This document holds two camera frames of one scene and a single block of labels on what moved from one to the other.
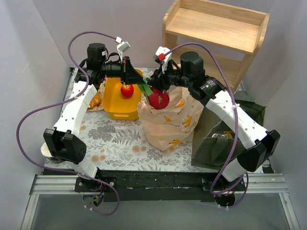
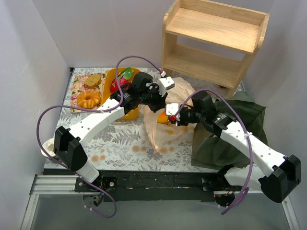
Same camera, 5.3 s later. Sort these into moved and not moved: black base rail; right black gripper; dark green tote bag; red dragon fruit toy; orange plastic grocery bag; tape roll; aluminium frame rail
Moved: red dragon fruit toy; orange plastic grocery bag; right black gripper
Not moved: tape roll; dark green tote bag; black base rail; aluminium frame rail
